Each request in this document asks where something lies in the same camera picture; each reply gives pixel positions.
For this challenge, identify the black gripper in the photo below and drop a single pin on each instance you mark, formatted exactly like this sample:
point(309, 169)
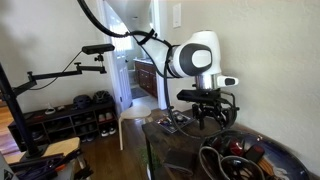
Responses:
point(222, 111)

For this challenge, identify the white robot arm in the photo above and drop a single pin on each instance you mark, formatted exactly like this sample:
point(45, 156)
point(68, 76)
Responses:
point(198, 57)

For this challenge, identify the black red object in bowl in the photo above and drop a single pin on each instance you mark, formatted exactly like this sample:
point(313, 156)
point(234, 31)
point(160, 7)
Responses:
point(254, 153)

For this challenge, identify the red bike light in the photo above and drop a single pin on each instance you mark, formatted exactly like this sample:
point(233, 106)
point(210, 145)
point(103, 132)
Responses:
point(235, 147)

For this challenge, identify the black wallet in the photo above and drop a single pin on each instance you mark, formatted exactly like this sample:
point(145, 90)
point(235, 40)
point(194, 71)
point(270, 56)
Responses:
point(180, 160)

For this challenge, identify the large dark ceramic bowl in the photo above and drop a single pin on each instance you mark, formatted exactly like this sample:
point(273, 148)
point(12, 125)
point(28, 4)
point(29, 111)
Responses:
point(277, 163)

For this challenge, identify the round wooden stool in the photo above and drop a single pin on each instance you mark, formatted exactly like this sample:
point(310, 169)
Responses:
point(134, 112)

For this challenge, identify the dark wood kitchen cabinet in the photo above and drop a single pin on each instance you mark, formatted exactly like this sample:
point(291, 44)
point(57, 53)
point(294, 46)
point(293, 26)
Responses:
point(146, 77)

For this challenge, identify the black bicycle helmet right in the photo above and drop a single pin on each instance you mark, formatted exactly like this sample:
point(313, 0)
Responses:
point(101, 97)

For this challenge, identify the black bicycle helmet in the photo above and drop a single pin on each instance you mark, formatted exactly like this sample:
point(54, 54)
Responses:
point(81, 101)
point(101, 97)

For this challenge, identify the black bicycle helmet left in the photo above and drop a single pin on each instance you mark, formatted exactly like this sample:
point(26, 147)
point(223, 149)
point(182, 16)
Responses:
point(81, 101)

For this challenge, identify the white open door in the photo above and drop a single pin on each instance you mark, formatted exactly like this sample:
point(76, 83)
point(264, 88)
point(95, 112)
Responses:
point(116, 60)

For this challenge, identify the dark wooden shoe rack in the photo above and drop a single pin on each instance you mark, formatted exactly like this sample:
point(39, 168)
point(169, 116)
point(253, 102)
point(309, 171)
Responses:
point(86, 123)

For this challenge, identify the wooden chair seat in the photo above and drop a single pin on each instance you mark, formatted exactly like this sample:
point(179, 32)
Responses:
point(64, 147)

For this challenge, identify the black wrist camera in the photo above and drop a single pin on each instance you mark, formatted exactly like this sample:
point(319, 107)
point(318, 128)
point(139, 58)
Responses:
point(197, 96)

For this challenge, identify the white light switch plate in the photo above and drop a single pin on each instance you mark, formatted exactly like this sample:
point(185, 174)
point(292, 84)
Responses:
point(177, 15)

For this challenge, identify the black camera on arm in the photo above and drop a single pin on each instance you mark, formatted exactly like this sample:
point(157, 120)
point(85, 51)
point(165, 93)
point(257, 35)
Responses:
point(97, 49)

